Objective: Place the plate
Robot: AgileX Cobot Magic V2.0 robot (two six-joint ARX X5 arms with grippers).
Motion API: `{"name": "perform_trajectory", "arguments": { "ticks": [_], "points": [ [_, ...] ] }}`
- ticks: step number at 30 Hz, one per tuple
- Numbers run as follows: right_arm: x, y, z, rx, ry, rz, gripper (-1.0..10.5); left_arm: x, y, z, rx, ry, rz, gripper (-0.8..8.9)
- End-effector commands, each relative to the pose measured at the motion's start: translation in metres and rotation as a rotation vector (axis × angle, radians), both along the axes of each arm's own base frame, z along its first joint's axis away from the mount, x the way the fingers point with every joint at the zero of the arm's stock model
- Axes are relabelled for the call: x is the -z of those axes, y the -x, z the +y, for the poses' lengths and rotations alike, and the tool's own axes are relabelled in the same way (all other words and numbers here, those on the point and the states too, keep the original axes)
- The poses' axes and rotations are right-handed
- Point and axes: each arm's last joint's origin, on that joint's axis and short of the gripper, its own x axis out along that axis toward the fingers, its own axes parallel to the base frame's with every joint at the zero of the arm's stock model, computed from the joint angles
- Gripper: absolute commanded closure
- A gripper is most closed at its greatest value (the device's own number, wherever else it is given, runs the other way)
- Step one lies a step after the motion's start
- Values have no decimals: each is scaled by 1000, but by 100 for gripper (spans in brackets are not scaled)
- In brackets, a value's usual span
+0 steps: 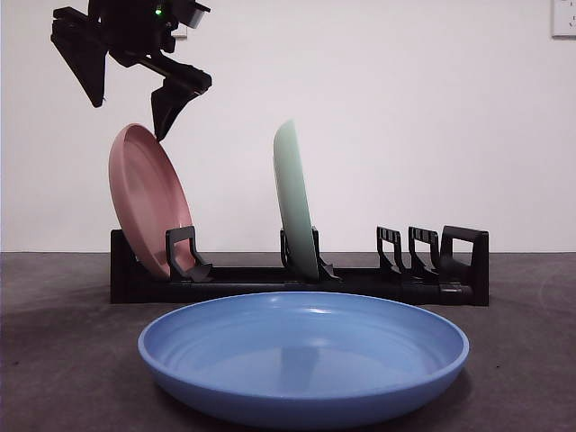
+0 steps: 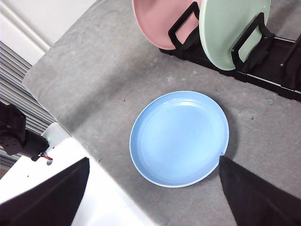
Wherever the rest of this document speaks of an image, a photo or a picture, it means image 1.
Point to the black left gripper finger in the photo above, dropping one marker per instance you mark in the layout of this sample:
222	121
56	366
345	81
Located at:
85	58
168	105

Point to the pink plate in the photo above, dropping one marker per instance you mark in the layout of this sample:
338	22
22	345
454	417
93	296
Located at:
144	198

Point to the pale green plate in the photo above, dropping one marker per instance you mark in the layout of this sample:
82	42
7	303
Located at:
294	198

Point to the blue plate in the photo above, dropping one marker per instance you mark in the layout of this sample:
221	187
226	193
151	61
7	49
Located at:
297	360

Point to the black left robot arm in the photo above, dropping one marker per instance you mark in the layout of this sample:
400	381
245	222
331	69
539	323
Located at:
130	22

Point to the black plastic plate rack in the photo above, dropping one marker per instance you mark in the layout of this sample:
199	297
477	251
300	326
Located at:
252	283

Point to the white wall socket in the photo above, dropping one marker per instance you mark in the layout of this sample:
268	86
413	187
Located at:
565	18
181	32

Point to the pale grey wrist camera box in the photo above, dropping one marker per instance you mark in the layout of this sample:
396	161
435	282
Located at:
195	15

